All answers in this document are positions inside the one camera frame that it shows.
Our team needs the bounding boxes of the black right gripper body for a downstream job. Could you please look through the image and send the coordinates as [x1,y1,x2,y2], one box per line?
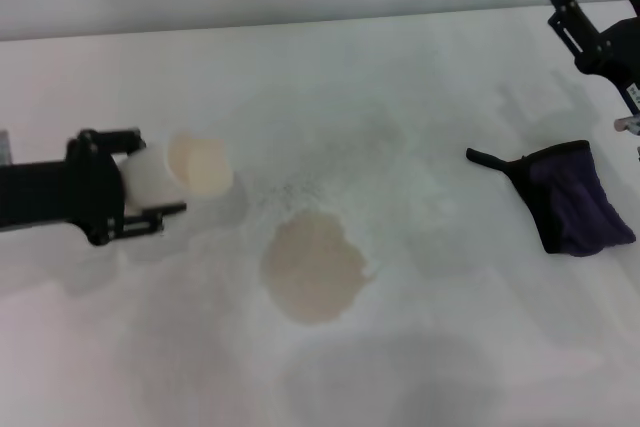
[573,15,640,113]

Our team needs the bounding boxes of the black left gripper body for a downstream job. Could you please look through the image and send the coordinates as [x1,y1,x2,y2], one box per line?
[0,129,127,248]

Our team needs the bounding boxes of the white paper cup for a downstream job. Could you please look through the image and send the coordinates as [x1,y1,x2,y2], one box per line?
[117,131,235,216]

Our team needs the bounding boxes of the purple rag with black edge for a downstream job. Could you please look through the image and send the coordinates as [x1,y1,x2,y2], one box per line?
[465,139,637,258]

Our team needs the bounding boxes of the brown water stain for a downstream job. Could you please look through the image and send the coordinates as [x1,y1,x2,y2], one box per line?
[260,211,377,327]

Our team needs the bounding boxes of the pale cable connector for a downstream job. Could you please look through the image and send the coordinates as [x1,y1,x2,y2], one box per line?
[613,115,640,137]

